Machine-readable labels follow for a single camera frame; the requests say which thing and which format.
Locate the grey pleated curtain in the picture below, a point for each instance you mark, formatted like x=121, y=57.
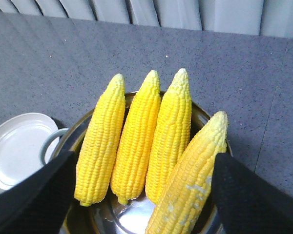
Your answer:
x=272, y=18

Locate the yellow corn cob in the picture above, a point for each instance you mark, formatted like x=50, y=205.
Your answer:
x=129, y=174
x=171, y=135
x=98, y=151
x=189, y=184

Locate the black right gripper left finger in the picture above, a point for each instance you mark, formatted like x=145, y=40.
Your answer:
x=39, y=204

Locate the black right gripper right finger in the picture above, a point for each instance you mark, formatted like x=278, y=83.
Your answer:
x=246, y=203

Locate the beige round plate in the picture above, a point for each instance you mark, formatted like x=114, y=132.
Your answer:
x=21, y=141

